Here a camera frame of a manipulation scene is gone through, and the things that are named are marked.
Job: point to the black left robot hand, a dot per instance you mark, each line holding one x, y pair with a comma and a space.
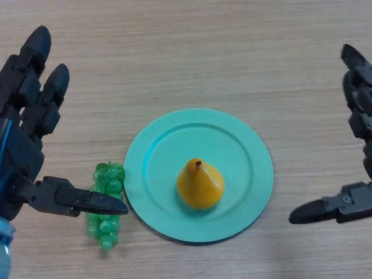
20, 151

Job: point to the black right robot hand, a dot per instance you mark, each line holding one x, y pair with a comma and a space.
359, 116

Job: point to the yellow pear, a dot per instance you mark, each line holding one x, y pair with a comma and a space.
200, 186

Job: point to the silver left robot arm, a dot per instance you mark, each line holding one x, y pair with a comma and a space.
5, 250

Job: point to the green round plate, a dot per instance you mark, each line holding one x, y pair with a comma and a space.
162, 180

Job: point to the green grape bunch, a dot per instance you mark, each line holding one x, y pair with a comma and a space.
106, 229

